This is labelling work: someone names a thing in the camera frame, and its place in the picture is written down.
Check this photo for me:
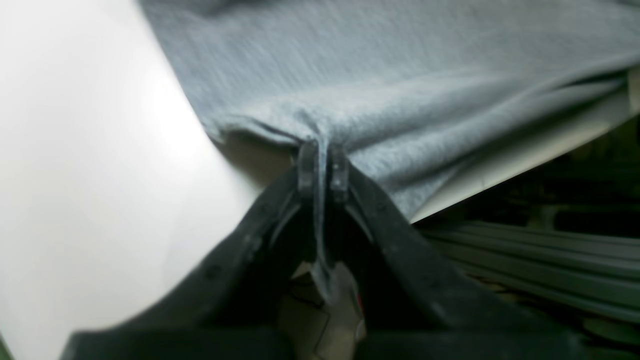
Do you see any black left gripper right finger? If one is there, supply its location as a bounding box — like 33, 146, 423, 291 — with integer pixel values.
327, 146, 586, 360

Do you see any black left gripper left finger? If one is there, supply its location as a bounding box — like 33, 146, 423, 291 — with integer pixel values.
61, 141, 319, 360

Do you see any grey t-shirt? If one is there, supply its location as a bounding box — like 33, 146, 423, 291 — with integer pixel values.
137, 0, 640, 301

